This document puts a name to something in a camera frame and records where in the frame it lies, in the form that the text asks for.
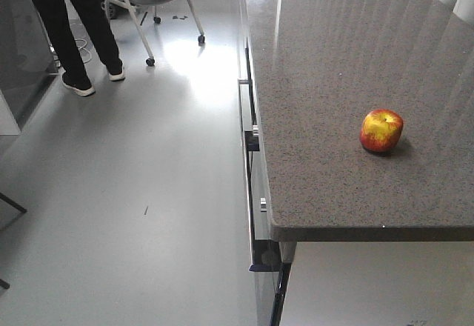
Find person in black trousers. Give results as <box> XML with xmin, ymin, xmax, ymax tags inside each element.
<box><xmin>31</xmin><ymin>0</ymin><xmax>125</xmax><ymax>97</ymax></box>

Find grey stone kitchen counter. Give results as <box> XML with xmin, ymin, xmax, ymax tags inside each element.
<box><xmin>247</xmin><ymin>0</ymin><xmax>473</xmax><ymax>325</ymax></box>

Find red yellow apple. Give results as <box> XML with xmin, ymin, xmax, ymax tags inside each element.
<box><xmin>359</xmin><ymin>109</ymin><xmax>404</xmax><ymax>153</ymax></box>

